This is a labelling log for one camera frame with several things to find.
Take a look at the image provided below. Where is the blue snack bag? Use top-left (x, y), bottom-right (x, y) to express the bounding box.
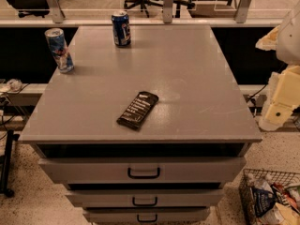
top-left (252, 187), bottom-right (277, 218)

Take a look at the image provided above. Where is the black cable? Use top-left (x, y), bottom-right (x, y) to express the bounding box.
top-left (246, 83), bottom-right (268, 117)

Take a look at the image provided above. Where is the wire basket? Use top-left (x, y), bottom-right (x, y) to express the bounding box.
top-left (239, 169), bottom-right (300, 225)

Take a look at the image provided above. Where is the middle grey drawer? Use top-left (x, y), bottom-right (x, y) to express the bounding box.
top-left (67, 189), bottom-right (224, 208)

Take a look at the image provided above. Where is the crumpled plastic clutter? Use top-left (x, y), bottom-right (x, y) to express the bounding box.
top-left (0, 79), bottom-right (23, 93)

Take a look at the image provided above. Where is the metal railing frame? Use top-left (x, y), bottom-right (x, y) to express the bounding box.
top-left (0, 0), bottom-right (300, 27)

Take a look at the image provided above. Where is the black stand with wheel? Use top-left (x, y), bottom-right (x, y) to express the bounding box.
top-left (0, 130), bottom-right (20, 198)

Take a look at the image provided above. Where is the grey drawer cabinet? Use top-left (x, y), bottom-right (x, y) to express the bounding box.
top-left (18, 24), bottom-right (263, 225)

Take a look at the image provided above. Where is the black office chair centre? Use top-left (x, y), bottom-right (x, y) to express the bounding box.
top-left (124, 0), bottom-right (195, 18)

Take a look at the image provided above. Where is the black snack bar packet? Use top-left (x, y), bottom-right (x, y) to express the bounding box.
top-left (116, 91), bottom-right (159, 130)

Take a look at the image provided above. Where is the yellow snack bag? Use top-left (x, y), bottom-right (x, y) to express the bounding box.
top-left (276, 203), bottom-right (300, 225)

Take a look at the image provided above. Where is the grey drawer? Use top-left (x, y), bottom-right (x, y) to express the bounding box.
top-left (83, 207), bottom-right (210, 223)
top-left (38, 157), bottom-right (246, 184)
top-left (67, 189), bottom-right (224, 208)

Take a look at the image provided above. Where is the bottom grey drawer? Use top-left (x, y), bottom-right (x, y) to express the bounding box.
top-left (83, 207), bottom-right (210, 223)

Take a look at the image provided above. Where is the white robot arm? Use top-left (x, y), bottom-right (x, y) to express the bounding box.
top-left (255, 2), bottom-right (300, 131)

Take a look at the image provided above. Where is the red snack bag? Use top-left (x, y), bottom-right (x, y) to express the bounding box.
top-left (271, 183), bottom-right (298, 210)

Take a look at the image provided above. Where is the top grey drawer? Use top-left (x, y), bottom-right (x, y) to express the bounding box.
top-left (38, 157), bottom-right (246, 184)

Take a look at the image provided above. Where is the blue pepsi can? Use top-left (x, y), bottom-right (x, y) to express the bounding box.
top-left (112, 11), bottom-right (131, 47)

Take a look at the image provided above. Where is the light blue red bull can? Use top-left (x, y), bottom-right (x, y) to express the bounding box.
top-left (44, 28), bottom-right (74, 73)

